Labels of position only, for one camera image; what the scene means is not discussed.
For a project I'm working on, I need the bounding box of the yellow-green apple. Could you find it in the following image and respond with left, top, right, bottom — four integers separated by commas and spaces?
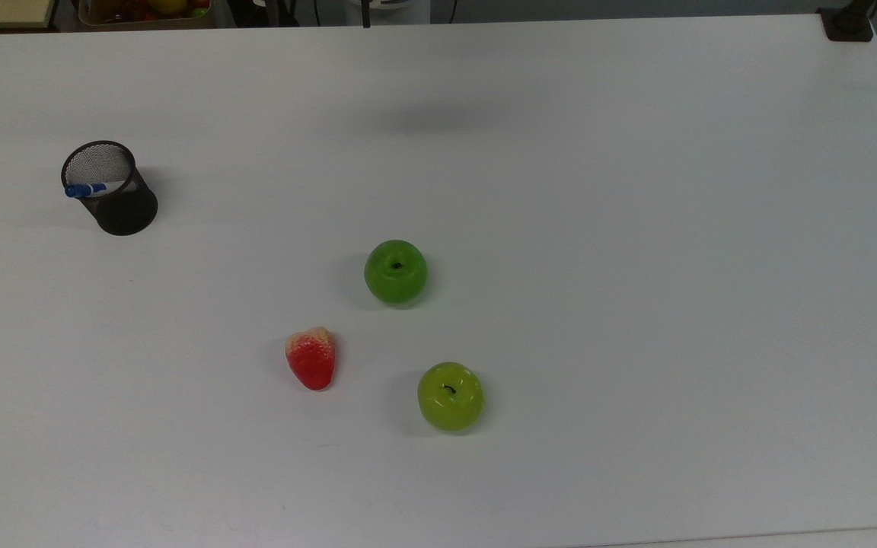
417, 362, 485, 433

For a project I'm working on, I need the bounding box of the black mesh pen cup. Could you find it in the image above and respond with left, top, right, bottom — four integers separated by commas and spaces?
61, 140, 159, 237

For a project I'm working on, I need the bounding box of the blue white marker pen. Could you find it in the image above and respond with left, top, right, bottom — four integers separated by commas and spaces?
65, 181, 123, 199

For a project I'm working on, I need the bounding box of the dark green apple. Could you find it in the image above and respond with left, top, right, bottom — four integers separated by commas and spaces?
364, 239, 429, 306

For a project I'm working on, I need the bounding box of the clear box of fruits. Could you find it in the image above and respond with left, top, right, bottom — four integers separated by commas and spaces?
77, 0, 215, 30

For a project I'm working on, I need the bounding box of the red toy strawberry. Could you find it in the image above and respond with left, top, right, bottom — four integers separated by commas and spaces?
285, 327, 337, 392

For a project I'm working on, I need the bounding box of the black clamp camera pole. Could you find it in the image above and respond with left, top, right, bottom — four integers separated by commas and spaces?
818, 0, 877, 43

